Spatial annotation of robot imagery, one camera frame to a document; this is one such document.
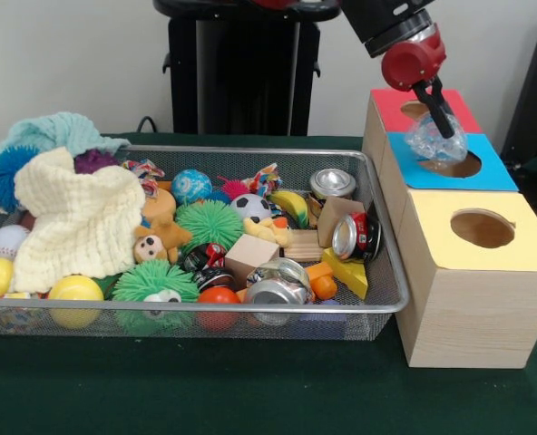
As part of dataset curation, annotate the wooden box with three holes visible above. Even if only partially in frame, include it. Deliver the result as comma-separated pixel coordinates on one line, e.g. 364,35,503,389
364,88,537,370

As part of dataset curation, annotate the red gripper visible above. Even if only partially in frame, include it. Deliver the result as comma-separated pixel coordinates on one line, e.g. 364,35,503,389
381,24,457,140

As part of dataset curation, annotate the crushed silver can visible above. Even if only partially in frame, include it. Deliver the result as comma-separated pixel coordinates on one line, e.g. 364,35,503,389
246,258,314,327

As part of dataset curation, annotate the mint green cloth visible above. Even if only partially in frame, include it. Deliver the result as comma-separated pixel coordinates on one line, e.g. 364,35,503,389
0,111,132,169

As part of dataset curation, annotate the clear mesh bin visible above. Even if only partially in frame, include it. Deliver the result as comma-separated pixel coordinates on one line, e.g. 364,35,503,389
0,145,412,341

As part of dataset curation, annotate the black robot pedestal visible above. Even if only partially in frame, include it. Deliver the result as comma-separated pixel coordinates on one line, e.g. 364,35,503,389
153,0,344,137

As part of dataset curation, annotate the brown teddy bear toy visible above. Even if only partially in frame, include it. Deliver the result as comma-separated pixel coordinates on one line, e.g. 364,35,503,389
132,213,194,266

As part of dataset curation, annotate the cream yellow cloth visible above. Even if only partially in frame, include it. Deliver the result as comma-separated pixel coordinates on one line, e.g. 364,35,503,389
13,148,149,295

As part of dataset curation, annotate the yellow wedge block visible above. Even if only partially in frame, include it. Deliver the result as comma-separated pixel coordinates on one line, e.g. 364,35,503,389
323,248,371,301

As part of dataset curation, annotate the black and white soccer ball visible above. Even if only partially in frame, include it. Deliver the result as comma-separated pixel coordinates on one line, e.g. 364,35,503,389
229,193,273,224

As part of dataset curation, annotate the white baseball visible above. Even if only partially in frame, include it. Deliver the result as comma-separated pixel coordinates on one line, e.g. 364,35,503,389
0,224,31,262

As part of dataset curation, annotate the dark green table cloth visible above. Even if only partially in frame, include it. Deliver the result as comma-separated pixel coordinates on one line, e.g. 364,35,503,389
0,131,537,435

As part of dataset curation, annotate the plain yellow ball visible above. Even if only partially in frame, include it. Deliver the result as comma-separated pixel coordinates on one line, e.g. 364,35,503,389
48,275,105,330

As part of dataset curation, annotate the orange red ball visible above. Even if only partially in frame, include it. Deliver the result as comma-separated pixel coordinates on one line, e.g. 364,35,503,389
197,286,242,331

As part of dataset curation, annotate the blue spiky ball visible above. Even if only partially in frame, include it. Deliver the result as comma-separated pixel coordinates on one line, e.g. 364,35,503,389
0,143,41,214

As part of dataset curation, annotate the clear plastic bottle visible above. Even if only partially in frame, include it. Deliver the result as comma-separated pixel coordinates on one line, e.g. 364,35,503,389
405,111,469,166

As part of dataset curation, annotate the green spiky ball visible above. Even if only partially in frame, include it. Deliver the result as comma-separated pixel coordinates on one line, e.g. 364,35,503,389
175,200,245,254
112,260,200,307

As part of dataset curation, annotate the purple spiky ball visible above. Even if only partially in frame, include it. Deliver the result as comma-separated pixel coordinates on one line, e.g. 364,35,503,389
73,149,121,175

